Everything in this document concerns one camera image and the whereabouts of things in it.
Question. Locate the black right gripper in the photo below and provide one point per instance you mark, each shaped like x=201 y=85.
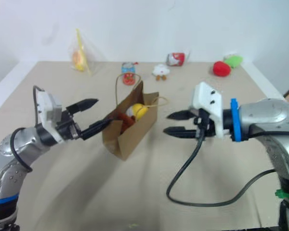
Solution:
x=208 y=130

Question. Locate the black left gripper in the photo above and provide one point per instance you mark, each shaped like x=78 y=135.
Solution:
x=67 y=127

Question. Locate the orange plush toy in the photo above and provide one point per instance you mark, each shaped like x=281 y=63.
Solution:
x=126 y=119

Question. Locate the white and yellow toy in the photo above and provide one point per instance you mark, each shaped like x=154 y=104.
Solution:
x=139 y=110

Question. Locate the brown paper bag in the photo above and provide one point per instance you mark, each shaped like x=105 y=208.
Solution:
x=132 y=139

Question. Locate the green band on right arm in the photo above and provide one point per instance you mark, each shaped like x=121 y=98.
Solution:
x=283 y=193

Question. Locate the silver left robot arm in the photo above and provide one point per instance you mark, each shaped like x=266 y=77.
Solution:
x=26 y=142

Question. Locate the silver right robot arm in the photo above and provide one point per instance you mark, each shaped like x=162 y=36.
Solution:
x=267 y=113

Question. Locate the clear plastic bag yellow toy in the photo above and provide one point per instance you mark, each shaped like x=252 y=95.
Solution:
x=78 y=57

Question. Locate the blue and red can plush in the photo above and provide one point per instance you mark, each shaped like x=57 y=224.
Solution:
x=128 y=78

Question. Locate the blue right wrist clamp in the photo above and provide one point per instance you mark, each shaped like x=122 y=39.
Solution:
x=236 y=120

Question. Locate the white sheep plush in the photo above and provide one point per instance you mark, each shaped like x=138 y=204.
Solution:
x=161 y=69

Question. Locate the red and white can plush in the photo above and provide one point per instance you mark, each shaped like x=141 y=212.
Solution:
x=176 y=59

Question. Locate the red plush fruit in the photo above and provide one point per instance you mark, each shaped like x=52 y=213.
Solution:
x=221 y=68

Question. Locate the beige tablecloth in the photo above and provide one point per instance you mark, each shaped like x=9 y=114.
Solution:
x=86 y=192

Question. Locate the green plush toy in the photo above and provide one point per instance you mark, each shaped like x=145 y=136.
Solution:
x=234 y=60

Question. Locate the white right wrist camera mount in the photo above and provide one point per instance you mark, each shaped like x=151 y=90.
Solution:
x=207 y=96

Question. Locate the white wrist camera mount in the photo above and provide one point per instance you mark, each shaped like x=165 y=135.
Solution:
x=47 y=106
x=207 y=96

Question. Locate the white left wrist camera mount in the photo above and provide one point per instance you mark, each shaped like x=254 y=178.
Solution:
x=47 y=106

